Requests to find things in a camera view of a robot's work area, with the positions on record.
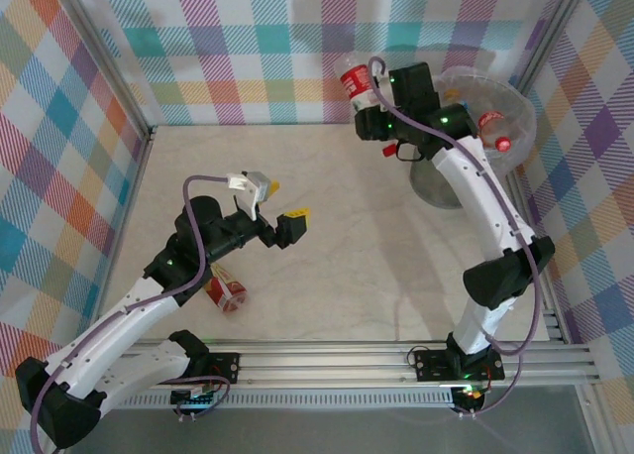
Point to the large red white label bottle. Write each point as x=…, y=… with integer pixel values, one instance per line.
x=354, y=79

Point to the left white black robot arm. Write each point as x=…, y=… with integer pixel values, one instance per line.
x=114, y=325

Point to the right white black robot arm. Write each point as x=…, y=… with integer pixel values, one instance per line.
x=475, y=191

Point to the grey waste bin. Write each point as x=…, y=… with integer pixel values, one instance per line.
x=436, y=186

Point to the grey lined trash bin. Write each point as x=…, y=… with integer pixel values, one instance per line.
x=520, y=117

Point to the left controller circuit board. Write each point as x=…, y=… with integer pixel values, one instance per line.
x=193, y=399

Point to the controller circuit board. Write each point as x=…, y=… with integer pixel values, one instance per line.
x=468, y=395
x=193, y=399

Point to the right controller circuit board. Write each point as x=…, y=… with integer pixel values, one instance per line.
x=468, y=395

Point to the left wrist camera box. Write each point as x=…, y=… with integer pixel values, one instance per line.
x=255, y=189

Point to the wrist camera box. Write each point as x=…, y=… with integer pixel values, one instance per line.
x=255, y=189
x=382, y=97

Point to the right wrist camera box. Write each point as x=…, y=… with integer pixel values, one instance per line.
x=382, y=97

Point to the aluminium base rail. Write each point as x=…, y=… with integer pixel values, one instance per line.
x=322, y=365

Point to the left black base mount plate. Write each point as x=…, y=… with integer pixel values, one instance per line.
x=225, y=367

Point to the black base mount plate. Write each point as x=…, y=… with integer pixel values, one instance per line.
x=431, y=365
x=225, y=367

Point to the aluminium frame post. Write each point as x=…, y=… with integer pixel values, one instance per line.
x=110, y=62
x=551, y=28

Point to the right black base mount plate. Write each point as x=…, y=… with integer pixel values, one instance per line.
x=431, y=365

